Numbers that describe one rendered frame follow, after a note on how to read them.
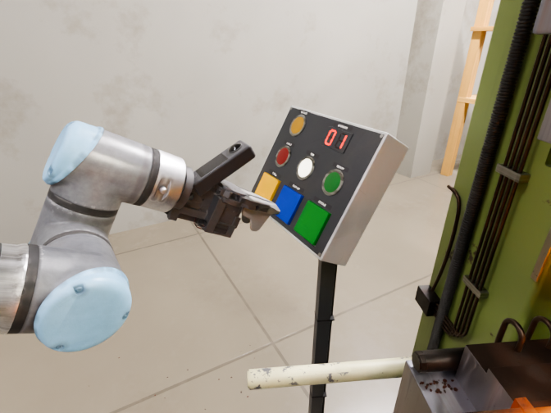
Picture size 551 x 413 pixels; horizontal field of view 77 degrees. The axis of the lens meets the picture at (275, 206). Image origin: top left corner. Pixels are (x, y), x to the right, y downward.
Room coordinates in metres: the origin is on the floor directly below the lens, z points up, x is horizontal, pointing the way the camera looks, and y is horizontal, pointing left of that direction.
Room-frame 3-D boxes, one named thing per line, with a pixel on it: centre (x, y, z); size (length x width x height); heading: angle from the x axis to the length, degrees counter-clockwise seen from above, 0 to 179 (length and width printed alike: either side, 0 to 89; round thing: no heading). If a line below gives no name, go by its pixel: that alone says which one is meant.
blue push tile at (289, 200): (0.73, -0.03, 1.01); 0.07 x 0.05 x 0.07; 30
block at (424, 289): (0.63, -0.36, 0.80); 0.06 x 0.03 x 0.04; 5
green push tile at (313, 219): (0.64, -0.08, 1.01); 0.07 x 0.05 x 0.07; 30
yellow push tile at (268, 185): (0.82, 0.02, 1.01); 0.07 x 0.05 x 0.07; 30
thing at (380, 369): (0.58, -0.15, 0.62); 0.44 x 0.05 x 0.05; 95
